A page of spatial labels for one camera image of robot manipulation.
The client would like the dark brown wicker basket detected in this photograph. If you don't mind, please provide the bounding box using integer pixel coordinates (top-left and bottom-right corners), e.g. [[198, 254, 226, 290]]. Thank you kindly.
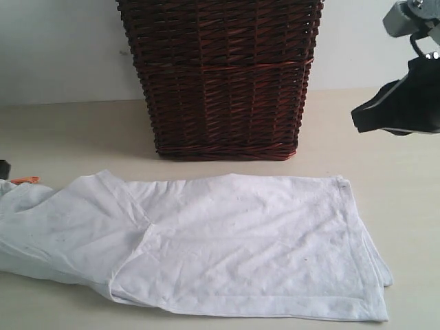
[[118, 1, 324, 161]]

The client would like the orange tape label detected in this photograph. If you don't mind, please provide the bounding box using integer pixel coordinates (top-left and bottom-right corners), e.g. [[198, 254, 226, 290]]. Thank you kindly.
[[10, 176, 40, 185]]

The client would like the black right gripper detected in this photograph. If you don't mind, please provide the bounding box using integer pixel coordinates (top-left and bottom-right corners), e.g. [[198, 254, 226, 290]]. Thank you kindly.
[[351, 57, 440, 136]]

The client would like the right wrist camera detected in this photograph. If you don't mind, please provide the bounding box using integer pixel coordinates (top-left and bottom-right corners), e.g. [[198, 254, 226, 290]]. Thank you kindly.
[[382, 0, 439, 38]]

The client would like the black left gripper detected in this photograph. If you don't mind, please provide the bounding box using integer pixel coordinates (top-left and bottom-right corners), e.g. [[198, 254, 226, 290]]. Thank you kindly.
[[0, 159, 11, 179]]

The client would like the white t-shirt red lettering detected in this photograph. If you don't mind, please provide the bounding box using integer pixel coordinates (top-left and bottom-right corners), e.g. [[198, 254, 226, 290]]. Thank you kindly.
[[1, 170, 393, 322]]

